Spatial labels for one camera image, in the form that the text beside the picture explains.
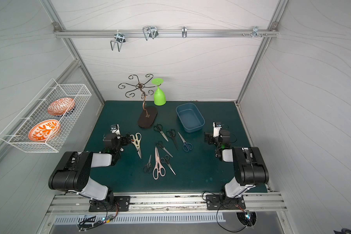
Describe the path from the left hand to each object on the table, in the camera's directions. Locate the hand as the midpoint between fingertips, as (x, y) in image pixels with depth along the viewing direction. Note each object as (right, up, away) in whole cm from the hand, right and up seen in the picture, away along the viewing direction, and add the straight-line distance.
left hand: (122, 133), depth 94 cm
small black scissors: (+19, -20, -8) cm, 29 cm away
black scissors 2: (+32, -1, +7) cm, 33 cm away
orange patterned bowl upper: (-22, +16, -21) cm, 35 cm away
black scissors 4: (+29, -16, -6) cm, 34 cm away
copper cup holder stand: (+14, +12, +15) cm, 24 cm away
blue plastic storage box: (+47, +10, +21) cm, 52 cm away
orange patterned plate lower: (-22, +5, -31) cm, 38 cm away
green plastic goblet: (+25, +23, -2) cm, 34 cm away
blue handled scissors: (+43, -9, 0) cm, 44 cm away
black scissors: (+23, +3, +10) cm, 25 cm away
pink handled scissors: (+25, -20, -9) cm, 34 cm away
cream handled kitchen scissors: (+9, -6, +2) cm, 11 cm away
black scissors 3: (+25, -8, +2) cm, 26 cm away
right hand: (+60, +2, +2) cm, 61 cm away
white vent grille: (+2, -38, -26) cm, 46 cm away
